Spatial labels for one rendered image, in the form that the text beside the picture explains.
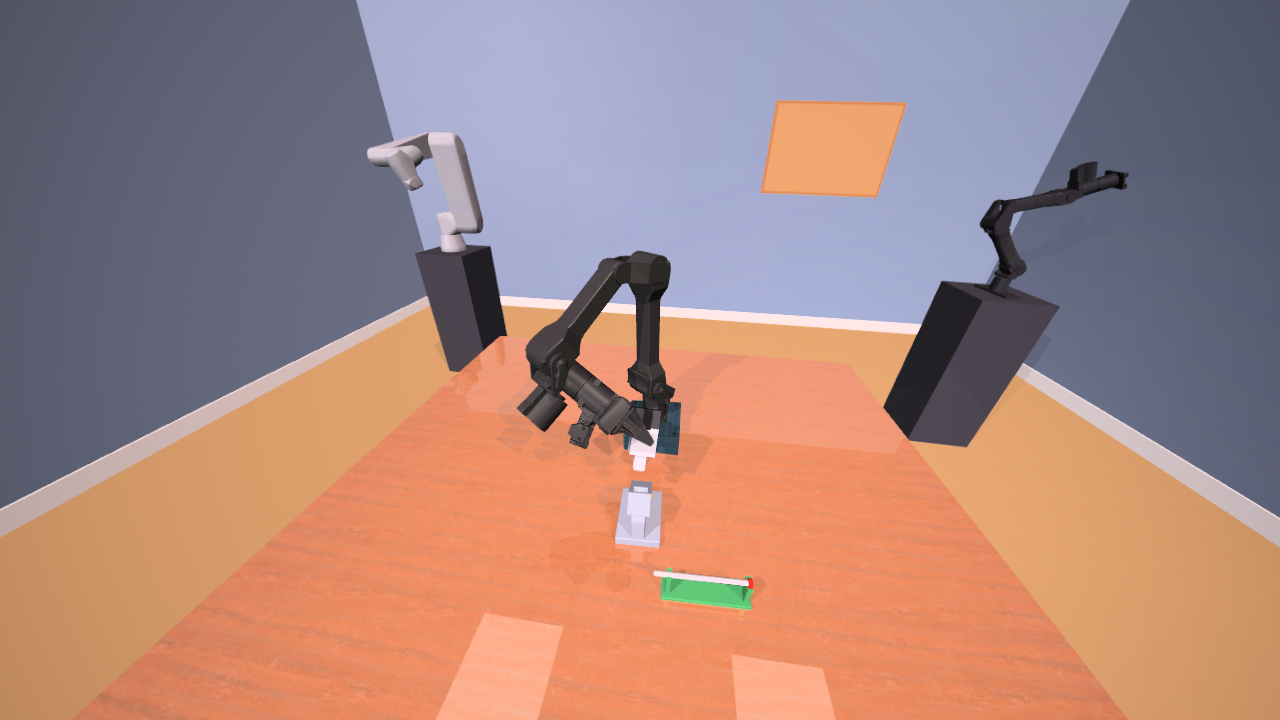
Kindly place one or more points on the white tapered pin with red cap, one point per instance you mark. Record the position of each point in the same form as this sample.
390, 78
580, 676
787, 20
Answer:
706, 578

